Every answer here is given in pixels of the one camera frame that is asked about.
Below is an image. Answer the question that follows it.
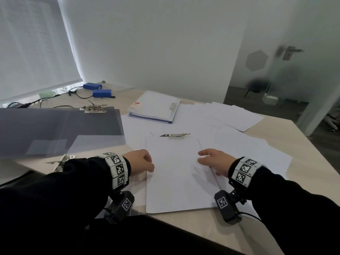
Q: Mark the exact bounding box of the person's left hand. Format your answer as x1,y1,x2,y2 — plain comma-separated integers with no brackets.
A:
122,149,155,176

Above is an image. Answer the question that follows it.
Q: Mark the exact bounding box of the person's right hand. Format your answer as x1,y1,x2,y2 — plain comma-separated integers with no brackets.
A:
198,148,237,178

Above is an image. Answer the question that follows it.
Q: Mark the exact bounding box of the white paper stack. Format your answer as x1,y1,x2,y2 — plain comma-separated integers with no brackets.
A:
129,91,180,119
145,136,221,214

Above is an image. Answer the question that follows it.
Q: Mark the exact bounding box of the blue folder with dark logo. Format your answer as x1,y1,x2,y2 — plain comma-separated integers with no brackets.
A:
129,114,174,124

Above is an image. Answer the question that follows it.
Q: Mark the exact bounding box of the pile of white paper sheets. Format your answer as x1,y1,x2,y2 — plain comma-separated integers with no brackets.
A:
121,102,293,218

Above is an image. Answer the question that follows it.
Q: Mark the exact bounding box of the stack of folders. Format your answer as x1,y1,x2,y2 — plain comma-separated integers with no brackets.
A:
129,90,181,120

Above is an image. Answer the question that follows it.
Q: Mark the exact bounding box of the person's left forearm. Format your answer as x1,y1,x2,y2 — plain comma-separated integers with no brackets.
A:
0,156,131,255

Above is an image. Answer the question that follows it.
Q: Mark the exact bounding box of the person's right forearm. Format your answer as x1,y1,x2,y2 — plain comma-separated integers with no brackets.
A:
231,167,340,255

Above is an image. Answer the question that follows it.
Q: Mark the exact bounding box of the white wristband with black markers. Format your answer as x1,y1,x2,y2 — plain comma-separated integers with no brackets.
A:
228,156,266,188
102,152,131,190

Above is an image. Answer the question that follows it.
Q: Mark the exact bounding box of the white box behind glass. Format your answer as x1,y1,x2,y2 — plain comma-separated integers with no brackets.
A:
262,94,279,105

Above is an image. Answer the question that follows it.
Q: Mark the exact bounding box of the dark chair behind glass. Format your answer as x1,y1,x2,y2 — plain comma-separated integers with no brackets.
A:
245,79,271,98

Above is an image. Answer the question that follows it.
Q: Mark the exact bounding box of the gray hexagon sticker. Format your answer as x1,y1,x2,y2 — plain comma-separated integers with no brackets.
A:
245,49,269,72

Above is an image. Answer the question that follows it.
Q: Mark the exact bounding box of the white office chair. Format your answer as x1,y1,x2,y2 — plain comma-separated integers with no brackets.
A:
325,108,340,133

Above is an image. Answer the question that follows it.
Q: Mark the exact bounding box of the frosted glass door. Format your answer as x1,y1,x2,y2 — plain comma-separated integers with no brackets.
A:
224,0,340,136

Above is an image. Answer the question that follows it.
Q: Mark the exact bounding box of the white roller blind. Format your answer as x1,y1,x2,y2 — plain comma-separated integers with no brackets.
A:
0,0,83,101

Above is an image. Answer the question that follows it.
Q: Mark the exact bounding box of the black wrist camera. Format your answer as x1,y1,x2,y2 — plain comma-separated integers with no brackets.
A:
214,189,246,225
104,190,135,223

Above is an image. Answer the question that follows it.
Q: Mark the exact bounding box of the black camera cable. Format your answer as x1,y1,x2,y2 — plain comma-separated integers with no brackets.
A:
239,211,263,223

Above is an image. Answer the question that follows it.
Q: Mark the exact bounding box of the silver door handle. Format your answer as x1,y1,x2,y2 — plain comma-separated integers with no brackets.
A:
283,46,305,61

